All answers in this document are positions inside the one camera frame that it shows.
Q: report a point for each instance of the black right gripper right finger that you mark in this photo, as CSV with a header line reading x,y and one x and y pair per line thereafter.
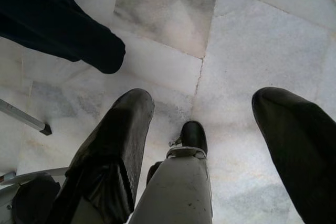
x,y
296,155

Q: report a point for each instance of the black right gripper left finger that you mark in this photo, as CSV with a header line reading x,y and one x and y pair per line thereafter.
x,y
105,155

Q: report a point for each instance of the grey robot right leg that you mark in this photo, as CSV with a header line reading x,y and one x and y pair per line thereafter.
x,y
178,195

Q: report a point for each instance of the black white robot hip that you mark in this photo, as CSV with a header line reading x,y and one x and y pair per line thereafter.
x,y
31,203

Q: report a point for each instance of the silver metal clothes rack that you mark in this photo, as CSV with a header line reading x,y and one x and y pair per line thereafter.
x,y
23,117

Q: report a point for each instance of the black robot right foot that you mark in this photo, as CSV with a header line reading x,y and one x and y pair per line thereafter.
x,y
194,134

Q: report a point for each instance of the black printed t-shirt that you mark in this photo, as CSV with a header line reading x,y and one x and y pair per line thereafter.
x,y
52,19

